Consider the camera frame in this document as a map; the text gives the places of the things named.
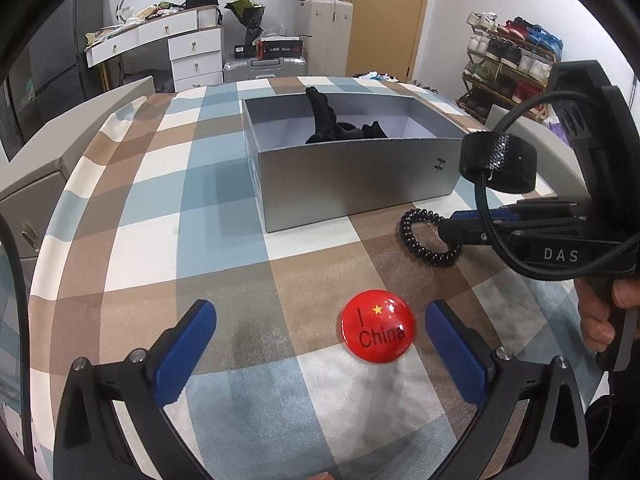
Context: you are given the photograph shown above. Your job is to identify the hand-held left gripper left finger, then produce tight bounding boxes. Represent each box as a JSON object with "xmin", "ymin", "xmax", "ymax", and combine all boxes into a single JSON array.
[{"xmin": 52, "ymin": 299, "xmax": 218, "ymax": 480}]

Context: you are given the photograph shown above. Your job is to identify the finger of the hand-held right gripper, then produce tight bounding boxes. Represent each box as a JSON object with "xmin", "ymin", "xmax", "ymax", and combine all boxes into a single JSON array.
[
  {"xmin": 440, "ymin": 199, "xmax": 593, "ymax": 235},
  {"xmin": 439, "ymin": 225, "xmax": 596, "ymax": 263}
]

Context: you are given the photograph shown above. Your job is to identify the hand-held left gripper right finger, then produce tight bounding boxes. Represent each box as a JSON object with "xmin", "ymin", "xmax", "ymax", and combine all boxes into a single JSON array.
[{"xmin": 425, "ymin": 300, "xmax": 591, "ymax": 480}]

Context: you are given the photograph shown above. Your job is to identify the black spiral hair tie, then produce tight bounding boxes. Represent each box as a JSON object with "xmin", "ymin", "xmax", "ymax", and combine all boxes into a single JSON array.
[{"xmin": 400, "ymin": 208, "xmax": 462, "ymax": 266}]

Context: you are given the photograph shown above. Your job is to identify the red round badge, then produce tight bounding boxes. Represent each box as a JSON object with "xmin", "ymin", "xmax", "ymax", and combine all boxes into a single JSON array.
[{"xmin": 341, "ymin": 290, "xmax": 416, "ymax": 362}]

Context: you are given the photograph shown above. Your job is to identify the grey cardboard box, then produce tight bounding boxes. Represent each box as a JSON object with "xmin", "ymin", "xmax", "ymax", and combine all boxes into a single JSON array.
[{"xmin": 241, "ymin": 92, "xmax": 466, "ymax": 234}]

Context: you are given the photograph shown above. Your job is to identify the black fabric headband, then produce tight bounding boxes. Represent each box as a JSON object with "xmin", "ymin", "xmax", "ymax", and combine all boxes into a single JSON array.
[{"xmin": 305, "ymin": 86, "xmax": 364, "ymax": 145}]

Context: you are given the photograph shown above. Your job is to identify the person's right hand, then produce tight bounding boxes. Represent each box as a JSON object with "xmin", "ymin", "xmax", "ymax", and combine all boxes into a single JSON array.
[{"xmin": 574, "ymin": 272, "xmax": 640, "ymax": 353}]

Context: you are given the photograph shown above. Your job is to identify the plaid blanket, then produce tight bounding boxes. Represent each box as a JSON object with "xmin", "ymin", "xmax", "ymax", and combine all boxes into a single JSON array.
[{"xmin": 30, "ymin": 75, "xmax": 581, "ymax": 480}]

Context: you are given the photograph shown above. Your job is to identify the metal shoe rack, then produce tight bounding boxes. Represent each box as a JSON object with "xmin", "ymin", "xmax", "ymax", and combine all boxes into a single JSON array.
[{"xmin": 457, "ymin": 25, "xmax": 561, "ymax": 122}]

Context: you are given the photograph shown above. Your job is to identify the rows of shoes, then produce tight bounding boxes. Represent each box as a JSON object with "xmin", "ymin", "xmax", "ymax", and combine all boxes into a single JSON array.
[{"xmin": 465, "ymin": 10, "xmax": 564, "ymax": 111}]

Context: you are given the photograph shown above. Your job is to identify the wooden door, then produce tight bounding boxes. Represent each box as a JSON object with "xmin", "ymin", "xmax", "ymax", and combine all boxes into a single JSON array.
[{"xmin": 350, "ymin": 0, "xmax": 431, "ymax": 81}]

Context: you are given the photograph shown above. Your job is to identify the white suitcase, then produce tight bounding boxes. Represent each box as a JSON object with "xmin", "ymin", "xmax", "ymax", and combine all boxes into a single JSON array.
[{"xmin": 295, "ymin": 0, "xmax": 354, "ymax": 77}]

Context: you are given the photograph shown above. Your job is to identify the silver suitcase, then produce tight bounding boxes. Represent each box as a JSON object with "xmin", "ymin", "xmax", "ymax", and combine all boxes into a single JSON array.
[{"xmin": 222, "ymin": 55, "xmax": 309, "ymax": 84}]

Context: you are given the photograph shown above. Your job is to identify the black and red box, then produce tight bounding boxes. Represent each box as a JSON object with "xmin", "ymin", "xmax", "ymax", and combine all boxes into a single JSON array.
[{"xmin": 257, "ymin": 37, "xmax": 306, "ymax": 60}]

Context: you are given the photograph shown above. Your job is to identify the white dresser with drawers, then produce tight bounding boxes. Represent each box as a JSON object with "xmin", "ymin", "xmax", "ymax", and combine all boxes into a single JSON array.
[{"xmin": 85, "ymin": 7, "xmax": 225, "ymax": 94}]

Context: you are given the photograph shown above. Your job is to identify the bouquet in black wrap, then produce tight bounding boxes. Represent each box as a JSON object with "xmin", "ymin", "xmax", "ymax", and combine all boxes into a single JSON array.
[{"xmin": 225, "ymin": 0, "xmax": 266, "ymax": 44}]

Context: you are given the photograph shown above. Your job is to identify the dark grey refrigerator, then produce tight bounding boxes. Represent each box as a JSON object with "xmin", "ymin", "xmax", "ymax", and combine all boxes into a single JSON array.
[{"xmin": 7, "ymin": 0, "xmax": 107, "ymax": 150}]

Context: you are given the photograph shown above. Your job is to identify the white ribbed box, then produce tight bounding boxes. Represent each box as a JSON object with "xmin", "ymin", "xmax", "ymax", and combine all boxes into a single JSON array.
[{"xmin": 196, "ymin": 5, "xmax": 223, "ymax": 29}]

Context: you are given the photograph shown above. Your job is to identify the dresser top clutter pile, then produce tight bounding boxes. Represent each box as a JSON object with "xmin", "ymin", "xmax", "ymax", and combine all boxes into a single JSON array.
[{"xmin": 85, "ymin": 2, "xmax": 197, "ymax": 44}]

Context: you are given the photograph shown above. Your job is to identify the black velcro strap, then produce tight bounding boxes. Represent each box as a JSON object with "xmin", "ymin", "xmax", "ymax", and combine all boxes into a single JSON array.
[{"xmin": 460, "ymin": 131, "xmax": 539, "ymax": 194}]

